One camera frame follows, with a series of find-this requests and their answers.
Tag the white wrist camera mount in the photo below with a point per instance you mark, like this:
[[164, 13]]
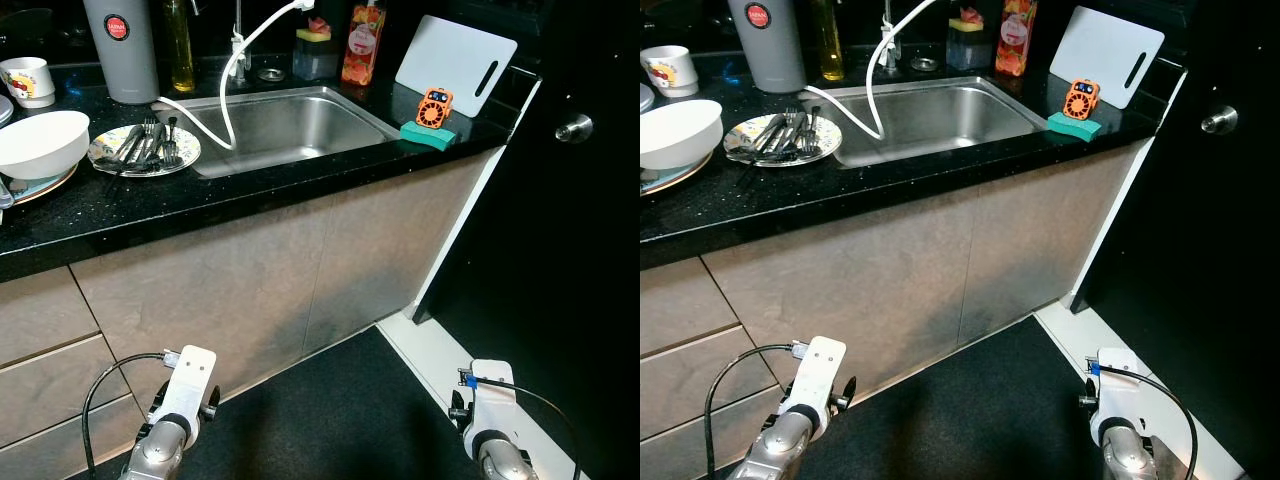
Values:
[[820, 375], [492, 400], [1118, 390], [188, 385]]

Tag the plate with brown rim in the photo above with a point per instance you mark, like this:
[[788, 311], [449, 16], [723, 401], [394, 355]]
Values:
[[40, 188], [670, 178]]

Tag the silver sink faucet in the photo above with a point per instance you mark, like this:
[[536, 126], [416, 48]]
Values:
[[888, 35], [240, 45]]

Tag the silver door knob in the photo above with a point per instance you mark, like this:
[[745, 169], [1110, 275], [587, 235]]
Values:
[[1220, 120], [575, 128]]

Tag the stainless steel sink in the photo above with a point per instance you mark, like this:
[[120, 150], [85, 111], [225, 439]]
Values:
[[300, 125], [950, 115]]

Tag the floral plate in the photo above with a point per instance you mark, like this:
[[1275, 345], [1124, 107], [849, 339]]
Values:
[[832, 135], [188, 150]]

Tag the pale grey plate stack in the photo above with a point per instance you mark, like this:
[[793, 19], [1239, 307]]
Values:
[[5, 110], [646, 98]]

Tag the white bowl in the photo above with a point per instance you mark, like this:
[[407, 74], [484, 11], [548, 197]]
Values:
[[680, 135], [40, 145]]

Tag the thin black utensil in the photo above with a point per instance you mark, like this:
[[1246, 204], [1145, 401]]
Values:
[[757, 172], [118, 165]]

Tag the white plastic cutting board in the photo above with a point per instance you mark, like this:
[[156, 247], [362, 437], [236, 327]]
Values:
[[445, 60], [1098, 50]]

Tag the dark sponge holder dispenser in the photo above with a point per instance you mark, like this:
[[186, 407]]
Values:
[[315, 60], [967, 50]]

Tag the grey thermos with red logo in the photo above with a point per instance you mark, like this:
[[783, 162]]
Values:
[[120, 60], [765, 50]]

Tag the green sponge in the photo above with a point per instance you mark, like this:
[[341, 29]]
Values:
[[428, 137], [1075, 127]]

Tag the orange peach dish soap bottle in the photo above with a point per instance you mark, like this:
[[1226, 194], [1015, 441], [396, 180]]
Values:
[[1015, 42], [363, 50]]

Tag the pink scrubber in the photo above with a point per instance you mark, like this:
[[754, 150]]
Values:
[[971, 14], [319, 24]]

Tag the beige cabinet panel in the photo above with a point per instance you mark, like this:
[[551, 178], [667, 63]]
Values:
[[900, 260], [300, 260]]

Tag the silver spoon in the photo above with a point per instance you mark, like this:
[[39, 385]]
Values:
[[130, 148], [772, 138]]

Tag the beige drawer front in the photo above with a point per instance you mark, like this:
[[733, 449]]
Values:
[[690, 385], [50, 395], [40, 315], [685, 305]]

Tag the yellow oil bottle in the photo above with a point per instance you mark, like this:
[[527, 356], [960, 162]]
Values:
[[828, 45], [180, 55]]

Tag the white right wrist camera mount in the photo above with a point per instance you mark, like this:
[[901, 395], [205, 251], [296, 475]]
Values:
[[492, 400], [1118, 390]]

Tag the round metal counter cap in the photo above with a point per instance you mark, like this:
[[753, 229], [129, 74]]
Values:
[[270, 74], [924, 64]]

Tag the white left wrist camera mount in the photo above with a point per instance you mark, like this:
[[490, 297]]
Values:
[[188, 385], [820, 375]]

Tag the yellow sponge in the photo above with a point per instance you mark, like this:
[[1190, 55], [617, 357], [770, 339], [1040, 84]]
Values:
[[303, 35], [955, 25]]

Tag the black door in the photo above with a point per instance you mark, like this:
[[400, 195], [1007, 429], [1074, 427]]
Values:
[[1210, 240], [560, 250]]

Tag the white printed mug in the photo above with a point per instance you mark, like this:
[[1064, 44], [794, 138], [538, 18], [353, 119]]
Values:
[[672, 70], [28, 80]]

